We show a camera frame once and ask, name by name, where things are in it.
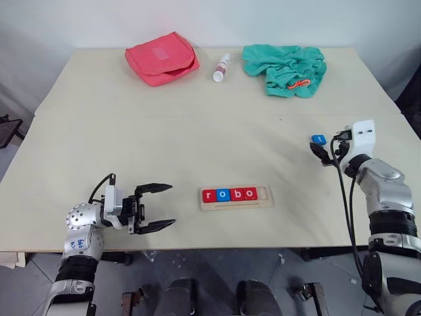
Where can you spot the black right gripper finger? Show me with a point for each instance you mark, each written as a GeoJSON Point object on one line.
{"type": "Point", "coordinates": [320, 152]}
{"type": "Point", "coordinates": [342, 135]}

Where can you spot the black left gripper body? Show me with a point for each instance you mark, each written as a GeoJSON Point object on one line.
{"type": "Point", "coordinates": [133, 209]}

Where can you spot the rusty metal bracket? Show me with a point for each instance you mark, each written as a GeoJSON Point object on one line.
{"type": "Point", "coordinates": [317, 298]}
{"type": "Point", "coordinates": [128, 301]}

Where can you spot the clear plastic scrap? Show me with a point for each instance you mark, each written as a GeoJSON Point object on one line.
{"type": "Point", "coordinates": [149, 256]}

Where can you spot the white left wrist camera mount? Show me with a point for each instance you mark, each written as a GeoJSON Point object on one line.
{"type": "Point", "coordinates": [112, 200]}

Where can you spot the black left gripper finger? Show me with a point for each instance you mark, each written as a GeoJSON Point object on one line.
{"type": "Point", "coordinates": [154, 188]}
{"type": "Point", "coordinates": [153, 227]}

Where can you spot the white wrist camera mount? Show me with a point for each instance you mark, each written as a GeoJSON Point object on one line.
{"type": "Point", "coordinates": [112, 200]}
{"type": "Point", "coordinates": [361, 141]}

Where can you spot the small white bottle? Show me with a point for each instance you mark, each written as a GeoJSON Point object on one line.
{"type": "Point", "coordinates": [221, 69]}

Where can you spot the beige wooden panel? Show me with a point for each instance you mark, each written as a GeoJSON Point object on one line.
{"type": "Point", "coordinates": [11, 260]}

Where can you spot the blue letter tile o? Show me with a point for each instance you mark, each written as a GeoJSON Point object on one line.
{"type": "Point", "coordinates": [223, 195]}

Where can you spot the dark rounded shape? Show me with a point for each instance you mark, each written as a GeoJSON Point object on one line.
{"type": "Point", "coordinates": [256, 298]}
{"type": "Point", "coordinates": [177, 298]}

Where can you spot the red letter tile r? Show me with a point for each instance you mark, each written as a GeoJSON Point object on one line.
{"type": "Point", "coordinates": [209, 195]}

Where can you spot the pink fabric pouch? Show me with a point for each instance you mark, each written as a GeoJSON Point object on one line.
{"type": "Point", "coordinates": [154, 59]}

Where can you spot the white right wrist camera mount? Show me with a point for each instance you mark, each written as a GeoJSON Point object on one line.
{"type": "Point", "coordinates": [361, 141]}

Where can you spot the red letter tile b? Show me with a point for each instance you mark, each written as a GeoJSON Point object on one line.
{"type": "Point", "coordinates": [238, 194]}

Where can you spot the black metal stand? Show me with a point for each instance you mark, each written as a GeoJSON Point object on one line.
{"type": "Point", "coordinates": [10, 130]}

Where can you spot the red letter tile o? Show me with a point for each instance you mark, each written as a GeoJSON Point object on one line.
{"type": "Point", "coordinates": [251, 193]}

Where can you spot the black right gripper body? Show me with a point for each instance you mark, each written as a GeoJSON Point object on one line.
{"type": "Point", "coordinates": [342, 149]}

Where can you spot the wooden letter tray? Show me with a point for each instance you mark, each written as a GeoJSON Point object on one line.
{"type": "Point", "coordinates": [264, 201]}

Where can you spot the crumpled green cloth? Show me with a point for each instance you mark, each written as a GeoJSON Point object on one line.
{"type": "Point", "coordinates": [279, 62]}

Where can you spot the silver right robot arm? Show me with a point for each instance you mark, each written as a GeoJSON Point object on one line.
{"type": "Point", "coordinates": [388, 184]}

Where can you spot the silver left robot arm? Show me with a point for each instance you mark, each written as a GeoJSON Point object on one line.
{"type": "Point", "coordinates": [79, 220]}

